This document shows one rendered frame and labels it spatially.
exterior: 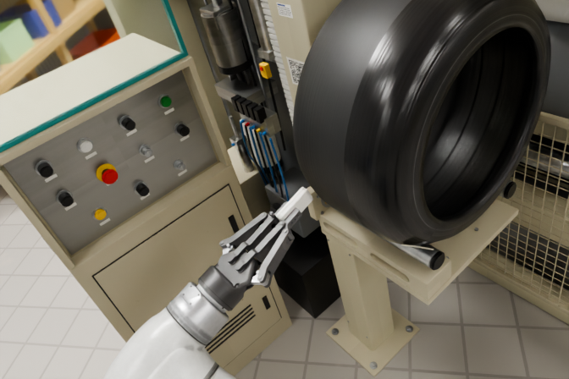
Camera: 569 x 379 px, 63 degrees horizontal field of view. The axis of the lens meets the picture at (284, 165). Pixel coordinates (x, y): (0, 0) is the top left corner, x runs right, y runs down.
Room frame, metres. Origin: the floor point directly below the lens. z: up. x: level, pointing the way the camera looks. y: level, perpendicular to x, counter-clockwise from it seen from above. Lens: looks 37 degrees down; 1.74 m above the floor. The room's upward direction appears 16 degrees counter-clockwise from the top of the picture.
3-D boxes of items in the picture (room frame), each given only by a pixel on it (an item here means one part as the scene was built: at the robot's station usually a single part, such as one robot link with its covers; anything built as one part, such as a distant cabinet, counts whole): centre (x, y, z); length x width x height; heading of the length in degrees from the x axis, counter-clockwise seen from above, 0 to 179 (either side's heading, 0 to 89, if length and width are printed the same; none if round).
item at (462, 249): (0.86, -0.30, 0.80); 0.37 x 0.36 x 0.02; 120
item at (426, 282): (0.79, -0.18, 0.83); 0.36 x 0.09 x 0.06; 30
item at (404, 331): (1.07, -0.15, 0.01); 0.27 x 0.27 x 0.02; 30
